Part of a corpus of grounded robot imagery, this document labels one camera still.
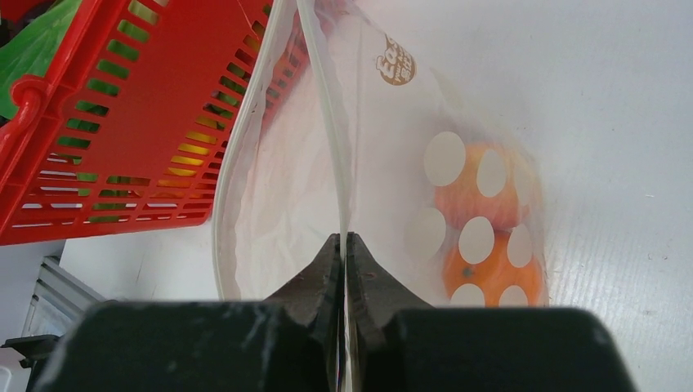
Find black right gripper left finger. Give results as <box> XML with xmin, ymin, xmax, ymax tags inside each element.
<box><xmin>34</xmin><ymin>234</ymin><xmax>342</xmax><ymax>391</ymax></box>

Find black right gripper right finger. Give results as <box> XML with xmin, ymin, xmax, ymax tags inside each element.
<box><xmin>346</xmin><ymin>233</ymin><xmax>636</xmax><ymax>391</ymax></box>

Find yellow red peach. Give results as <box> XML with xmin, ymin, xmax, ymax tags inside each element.
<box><xmin>435</xmin><ymin>143</ymin><xmax>542</xmax><ymax>230</ymax></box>

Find clear dotted zip top bag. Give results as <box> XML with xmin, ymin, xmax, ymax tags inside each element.
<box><xmin>211</xmin><ymin>0</ymin><xmax>551</xmax><ymax>310</ymax></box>

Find orange tangerine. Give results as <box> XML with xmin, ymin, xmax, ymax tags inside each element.
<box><xmin>442</xmin><ymin>232</ymin><xmax>548</xmax><ymax>307</ymax></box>

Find red plastic basket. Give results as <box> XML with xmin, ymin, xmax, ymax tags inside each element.
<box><xmin>1</xmin><ymin>1</ymin><xmax>308</xmax><ymax>245</ymax></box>

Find green leafy lettuce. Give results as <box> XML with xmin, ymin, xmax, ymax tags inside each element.
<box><xmin>1</xmin><ymin>1</ymin><xmax>81</xmax><ymax>119</ymax></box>

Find aluminium frame rail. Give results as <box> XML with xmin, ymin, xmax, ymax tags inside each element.
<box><xmin>21</xmin><ymin>256</ymin><xmax>105</xmax><ymax>337</ymax></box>

